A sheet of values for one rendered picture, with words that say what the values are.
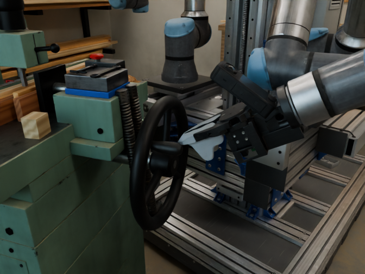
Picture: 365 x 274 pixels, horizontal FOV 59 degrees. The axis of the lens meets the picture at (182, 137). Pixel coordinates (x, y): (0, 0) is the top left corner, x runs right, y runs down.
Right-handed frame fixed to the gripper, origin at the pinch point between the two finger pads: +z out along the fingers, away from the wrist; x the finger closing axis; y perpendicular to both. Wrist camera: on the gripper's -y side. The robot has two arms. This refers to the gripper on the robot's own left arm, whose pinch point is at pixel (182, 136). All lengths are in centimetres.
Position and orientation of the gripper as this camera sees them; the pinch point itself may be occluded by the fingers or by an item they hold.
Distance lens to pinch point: 58.9
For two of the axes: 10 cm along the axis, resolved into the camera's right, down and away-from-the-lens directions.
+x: 3.2, -4.0, 8.6
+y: 4.8, 8.5, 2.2
